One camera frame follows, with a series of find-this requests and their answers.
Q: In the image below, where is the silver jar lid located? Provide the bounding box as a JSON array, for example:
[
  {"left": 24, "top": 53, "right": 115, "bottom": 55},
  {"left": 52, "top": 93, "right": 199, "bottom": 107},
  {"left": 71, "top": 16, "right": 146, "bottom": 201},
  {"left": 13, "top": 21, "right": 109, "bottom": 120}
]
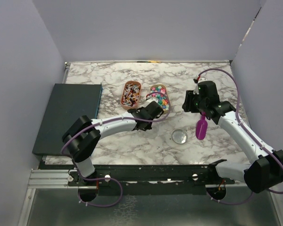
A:
[{"left": 171, "top": 129, "right": 187, "bottom": 145}]

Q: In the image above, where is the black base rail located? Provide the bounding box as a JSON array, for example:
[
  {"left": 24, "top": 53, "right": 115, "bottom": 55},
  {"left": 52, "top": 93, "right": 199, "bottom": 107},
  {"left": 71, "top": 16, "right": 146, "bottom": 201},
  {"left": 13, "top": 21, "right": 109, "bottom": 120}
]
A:
[{"left": 68, "top": 165, "right": 234, "bottom": 196}]

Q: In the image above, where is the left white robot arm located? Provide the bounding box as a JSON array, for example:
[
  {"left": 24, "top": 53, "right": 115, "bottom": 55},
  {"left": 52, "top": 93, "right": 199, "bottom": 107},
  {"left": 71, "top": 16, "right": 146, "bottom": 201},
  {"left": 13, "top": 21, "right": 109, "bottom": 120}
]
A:
[{"left": 61, "top": 101, "right": 164, "bottom": 186}]

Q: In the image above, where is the tan tray of star candies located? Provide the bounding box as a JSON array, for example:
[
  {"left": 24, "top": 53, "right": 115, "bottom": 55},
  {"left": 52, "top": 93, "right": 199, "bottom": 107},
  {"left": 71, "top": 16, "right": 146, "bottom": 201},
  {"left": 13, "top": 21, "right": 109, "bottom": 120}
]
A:
[{"left": 150, "top": 84, "right": 170, "bottom": 112}]

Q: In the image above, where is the aluminium extrusion rail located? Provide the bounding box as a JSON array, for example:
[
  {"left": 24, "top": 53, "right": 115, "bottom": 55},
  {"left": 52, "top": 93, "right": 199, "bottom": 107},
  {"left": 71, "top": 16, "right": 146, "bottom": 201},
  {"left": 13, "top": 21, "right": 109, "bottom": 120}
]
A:
[{"left": 28, "top": 169, "right": 69, "bottom": 189}]

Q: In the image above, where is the pink tray of lollipops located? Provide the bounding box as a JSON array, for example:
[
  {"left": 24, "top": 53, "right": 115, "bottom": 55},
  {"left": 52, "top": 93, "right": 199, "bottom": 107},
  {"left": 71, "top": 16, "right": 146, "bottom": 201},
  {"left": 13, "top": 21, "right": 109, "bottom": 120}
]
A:
[{"left": 120, "top": 81, "right": 142, "bottom": 110}]

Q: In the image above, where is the dark blue box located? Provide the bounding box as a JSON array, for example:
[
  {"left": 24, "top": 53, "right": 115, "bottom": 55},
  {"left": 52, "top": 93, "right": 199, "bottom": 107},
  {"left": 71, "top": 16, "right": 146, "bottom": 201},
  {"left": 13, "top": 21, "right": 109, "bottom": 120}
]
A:
[{"left": 32, "top": 83, "right": 103, "bottom": 156}]

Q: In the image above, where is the purple plastic scoop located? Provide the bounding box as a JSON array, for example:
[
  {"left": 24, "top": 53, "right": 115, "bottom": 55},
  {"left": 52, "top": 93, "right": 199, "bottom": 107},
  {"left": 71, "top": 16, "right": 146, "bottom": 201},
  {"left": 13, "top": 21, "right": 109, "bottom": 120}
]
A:
[{"left": 196, "top": 113, "right": 208, "bottom": 140}]

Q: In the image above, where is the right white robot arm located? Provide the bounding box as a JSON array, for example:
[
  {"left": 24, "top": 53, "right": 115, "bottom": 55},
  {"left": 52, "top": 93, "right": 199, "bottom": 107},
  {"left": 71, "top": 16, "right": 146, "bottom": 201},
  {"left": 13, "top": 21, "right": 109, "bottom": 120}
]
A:
[{"left": 182, "top": 81, "right": 283, "bottom": 194}]

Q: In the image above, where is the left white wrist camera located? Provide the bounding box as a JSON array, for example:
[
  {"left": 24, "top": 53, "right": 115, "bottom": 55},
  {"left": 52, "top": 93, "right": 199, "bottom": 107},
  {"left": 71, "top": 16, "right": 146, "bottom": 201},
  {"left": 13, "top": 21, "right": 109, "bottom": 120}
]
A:
[{"left": 145, "top": 96, "right": 158, "bottom": 105}]

